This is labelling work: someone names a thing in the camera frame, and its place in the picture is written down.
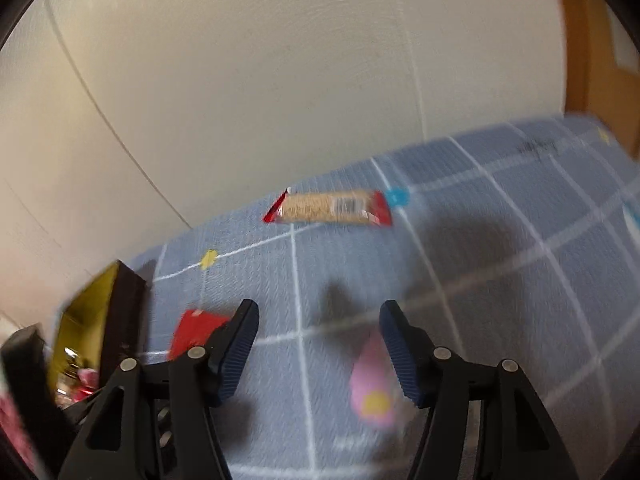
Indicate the grey checked printed tablecloth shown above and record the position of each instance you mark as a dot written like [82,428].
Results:
[500,260]

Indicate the wooden door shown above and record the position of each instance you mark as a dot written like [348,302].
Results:
[585,60]

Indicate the dark box with yellow inside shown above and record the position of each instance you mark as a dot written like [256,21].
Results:
[122,320]

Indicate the long cracker packet red ends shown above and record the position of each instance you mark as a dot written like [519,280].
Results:
[325,207]

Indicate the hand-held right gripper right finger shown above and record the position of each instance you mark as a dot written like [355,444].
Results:
[400,350]

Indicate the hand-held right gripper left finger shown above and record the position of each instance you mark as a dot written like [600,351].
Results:
[235,360]

